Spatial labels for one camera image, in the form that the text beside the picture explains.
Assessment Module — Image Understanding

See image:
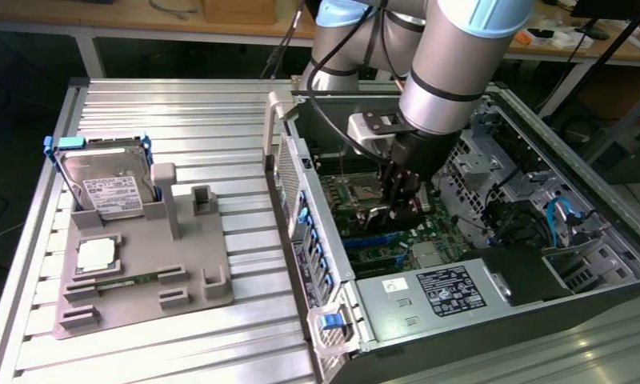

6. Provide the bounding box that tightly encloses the green RAM stick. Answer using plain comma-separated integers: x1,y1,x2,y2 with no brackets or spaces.
93,273,162,287

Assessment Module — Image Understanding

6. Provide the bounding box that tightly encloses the light blue disk wire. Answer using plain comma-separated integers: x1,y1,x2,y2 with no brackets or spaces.
545,194,585,250

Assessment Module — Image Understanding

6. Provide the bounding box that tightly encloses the grey power supply unit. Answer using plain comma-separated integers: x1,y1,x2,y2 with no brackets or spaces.
354,258,513,346

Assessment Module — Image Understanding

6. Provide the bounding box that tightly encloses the grey parts rack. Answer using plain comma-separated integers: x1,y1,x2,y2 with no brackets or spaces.
51,162,237,341

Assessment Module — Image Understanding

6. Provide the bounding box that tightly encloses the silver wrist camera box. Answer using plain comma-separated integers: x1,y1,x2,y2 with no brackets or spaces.
345,113,409,156

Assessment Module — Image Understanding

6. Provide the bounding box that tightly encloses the plain wooden desk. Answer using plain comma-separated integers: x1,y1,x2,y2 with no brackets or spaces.
0,0,317,39

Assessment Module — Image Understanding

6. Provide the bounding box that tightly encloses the hard disk with blue bracket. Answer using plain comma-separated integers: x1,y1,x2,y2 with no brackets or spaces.
41,134,157,220

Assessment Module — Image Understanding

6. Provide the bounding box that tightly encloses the open black PC case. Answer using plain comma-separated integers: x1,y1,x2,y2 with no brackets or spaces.
263,90,640,384

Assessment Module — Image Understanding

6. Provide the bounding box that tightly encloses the blue expansion slot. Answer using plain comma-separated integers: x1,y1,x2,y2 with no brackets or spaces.
342,233,394,250

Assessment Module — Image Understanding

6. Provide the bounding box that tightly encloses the wooden desk with clutter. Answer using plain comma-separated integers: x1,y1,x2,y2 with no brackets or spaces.
504,0,640,67

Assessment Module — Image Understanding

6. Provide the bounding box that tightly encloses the metal disk bay cage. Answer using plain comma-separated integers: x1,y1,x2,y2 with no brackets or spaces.
441,127,520,191

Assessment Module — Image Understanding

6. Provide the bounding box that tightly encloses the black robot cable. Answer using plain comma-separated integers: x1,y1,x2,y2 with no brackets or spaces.
303,0,393,165

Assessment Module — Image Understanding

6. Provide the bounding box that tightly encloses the green motherboard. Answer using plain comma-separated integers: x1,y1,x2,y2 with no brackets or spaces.
317,154,468,281

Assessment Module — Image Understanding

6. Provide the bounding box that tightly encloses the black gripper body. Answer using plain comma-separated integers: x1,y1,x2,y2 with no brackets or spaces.
386,130,464,178

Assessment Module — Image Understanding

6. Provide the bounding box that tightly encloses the CPU socket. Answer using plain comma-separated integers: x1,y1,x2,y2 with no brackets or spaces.
346,174,386,205

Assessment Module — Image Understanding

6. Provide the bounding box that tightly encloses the silver CPU chip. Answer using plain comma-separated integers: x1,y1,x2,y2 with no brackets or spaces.
77,238,123,273

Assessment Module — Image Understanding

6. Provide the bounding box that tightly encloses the black slanted pole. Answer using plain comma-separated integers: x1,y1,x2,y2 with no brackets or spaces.
581,0,640,131

